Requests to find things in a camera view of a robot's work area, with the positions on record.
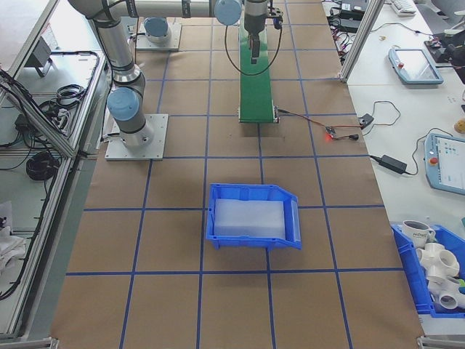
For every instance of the white mug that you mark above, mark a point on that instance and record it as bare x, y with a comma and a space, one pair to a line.
414, 232

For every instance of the small circuit board red LED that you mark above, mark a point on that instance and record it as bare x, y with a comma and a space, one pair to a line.
330, 131

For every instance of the white square base plate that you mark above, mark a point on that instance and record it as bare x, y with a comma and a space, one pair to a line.
156, 145
174, 40

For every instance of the small black box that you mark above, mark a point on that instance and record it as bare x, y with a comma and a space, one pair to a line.
365, 120

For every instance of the blue plastic bin with fittings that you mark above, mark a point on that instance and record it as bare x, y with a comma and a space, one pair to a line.
410, 269

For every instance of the small yellow object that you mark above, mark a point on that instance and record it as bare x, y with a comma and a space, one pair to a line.
460, 126

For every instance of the green conveyor belt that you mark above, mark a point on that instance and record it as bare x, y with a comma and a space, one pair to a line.
256, 94

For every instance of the small green object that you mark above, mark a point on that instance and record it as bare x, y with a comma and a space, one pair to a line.
461, 286

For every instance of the aluminium profile post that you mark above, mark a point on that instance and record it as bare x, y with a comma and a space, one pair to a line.
357, 43

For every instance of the blue plastic bin with foam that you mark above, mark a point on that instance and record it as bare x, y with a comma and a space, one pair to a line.
239, 243

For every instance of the blue teach pendant dark screen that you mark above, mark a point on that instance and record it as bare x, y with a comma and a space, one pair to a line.
414, 65

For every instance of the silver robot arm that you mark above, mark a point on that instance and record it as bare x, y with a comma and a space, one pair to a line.
156, 27
116, 47

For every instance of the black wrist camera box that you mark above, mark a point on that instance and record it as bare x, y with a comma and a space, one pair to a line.
277, 20

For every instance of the white crumpled cloth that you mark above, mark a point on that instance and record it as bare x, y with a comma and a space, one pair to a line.
9, 236

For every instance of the black power adapter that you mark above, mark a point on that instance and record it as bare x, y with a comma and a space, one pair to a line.
393, 163

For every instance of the white PVC elbow fitting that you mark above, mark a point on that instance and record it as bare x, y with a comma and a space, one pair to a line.
448, 300

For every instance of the white keyboard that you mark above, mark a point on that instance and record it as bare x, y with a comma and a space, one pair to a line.
403, 7

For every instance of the white PVC cross fitting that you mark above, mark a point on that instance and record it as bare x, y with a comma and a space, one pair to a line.
436, 258

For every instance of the black power box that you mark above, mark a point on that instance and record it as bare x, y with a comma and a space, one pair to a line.
22, 123

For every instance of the grey box on stand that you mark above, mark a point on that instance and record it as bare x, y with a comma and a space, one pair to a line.
40, 54

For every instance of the black barrel plug connector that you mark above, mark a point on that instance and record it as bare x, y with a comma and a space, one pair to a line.
351, 137

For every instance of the black electronic device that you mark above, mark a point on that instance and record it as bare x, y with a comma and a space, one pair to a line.
441, 51

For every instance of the black power brick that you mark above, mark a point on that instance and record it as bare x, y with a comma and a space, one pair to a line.
351, 15

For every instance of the blue teach pendant lit screen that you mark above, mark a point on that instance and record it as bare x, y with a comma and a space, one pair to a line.
448, 163

